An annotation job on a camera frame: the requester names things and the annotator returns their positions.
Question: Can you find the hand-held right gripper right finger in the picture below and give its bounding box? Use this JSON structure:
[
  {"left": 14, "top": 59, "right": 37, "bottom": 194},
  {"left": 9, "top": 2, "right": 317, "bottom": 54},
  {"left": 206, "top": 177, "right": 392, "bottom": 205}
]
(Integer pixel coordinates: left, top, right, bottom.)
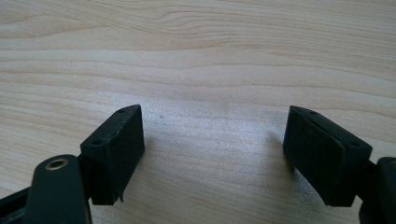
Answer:
[{"left": 282, "top": 105, "right": 374, "bottom": 208}]

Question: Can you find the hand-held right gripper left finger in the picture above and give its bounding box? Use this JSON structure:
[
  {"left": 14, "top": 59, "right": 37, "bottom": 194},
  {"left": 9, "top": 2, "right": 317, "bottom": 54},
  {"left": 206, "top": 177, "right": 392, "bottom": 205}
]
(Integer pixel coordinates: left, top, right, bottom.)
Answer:
[{"left": 78, "top": 104, "right": 146, "bottom": 206}]

